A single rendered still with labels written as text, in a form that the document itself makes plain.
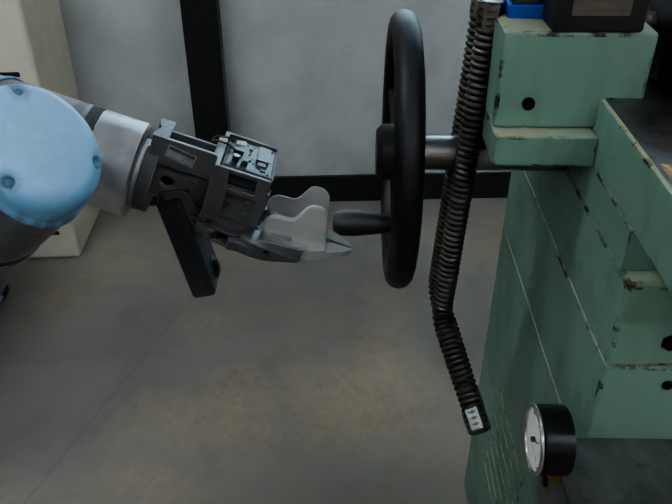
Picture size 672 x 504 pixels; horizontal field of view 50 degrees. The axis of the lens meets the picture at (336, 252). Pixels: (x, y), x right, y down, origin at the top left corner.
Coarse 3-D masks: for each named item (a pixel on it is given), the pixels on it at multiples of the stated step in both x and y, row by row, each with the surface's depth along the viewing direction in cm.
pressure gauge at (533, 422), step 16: (528, 416) 66; (544, 416) 62; (560, 416) 62; (528, 432) 66; (544, 432) 61; (560, 432) 61; (528, 448) 66; (544, 448) 61; (560, 448) 61; (528, 464) 65; (544, 464) 61; (560, 464) 61
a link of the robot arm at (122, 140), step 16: (112, 112) 66; (96, 128) 63; (112, 128) 64; (128, 128) 65; (144, 128) 65; (112, 144) 63; (128, 144) 64; (144, 144) 66; (112, 160) 63; (128, 160) 63; (112, 176) 63; (128, 176) 64; (96, 192) 64; (112, 192) 64; (128, 192) 65; (112, 208) 66; (128, 208) 69
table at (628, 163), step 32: (512, 128) 68; (544, 128) 68; (576, 128) 68; (608, 128) 64; (640, 128) 61; (512, 160) 68; (544, 160) 68; (576, 160) 67; (608, 160) 64; (640, 160) 57; (640, 192) 57; (640, 224) 57
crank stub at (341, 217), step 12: (336, 216) 68; (348, 216) 68; (360, 216) 68; (372, 216) 68; (384, 216) 68; (336, 228) 68; (348, 228) 68; (360, 228) 68; (372, 228) 68; (384, 228) 68
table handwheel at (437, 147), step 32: (416, 32) 67; (416, 64) 64; (384, 96) 87; (416, 96) 63; (384, 128) 75; (416, 128) 63; (384, 160) 75; (416, 160) 63; (448, 160) 76; (480, 160) 76; (384, 192) 89; (416, 192) 64; (416, 224) 66; (384, 256) 83; (416, 256) 69
